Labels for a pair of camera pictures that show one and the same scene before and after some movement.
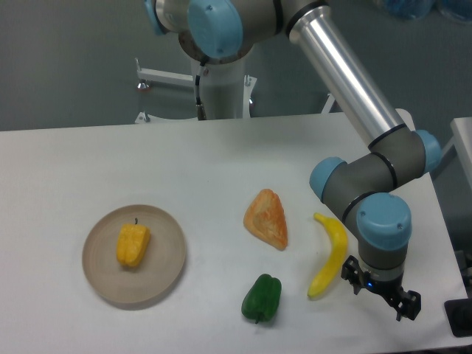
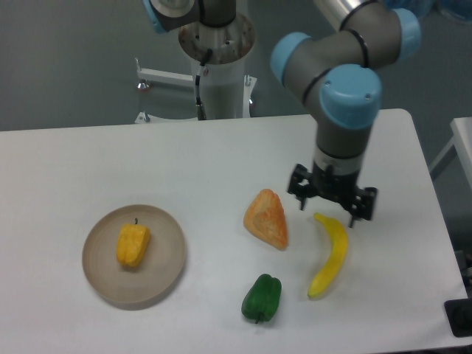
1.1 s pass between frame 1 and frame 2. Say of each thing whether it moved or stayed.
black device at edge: stayed
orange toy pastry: stayed
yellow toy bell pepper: stayed
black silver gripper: moved
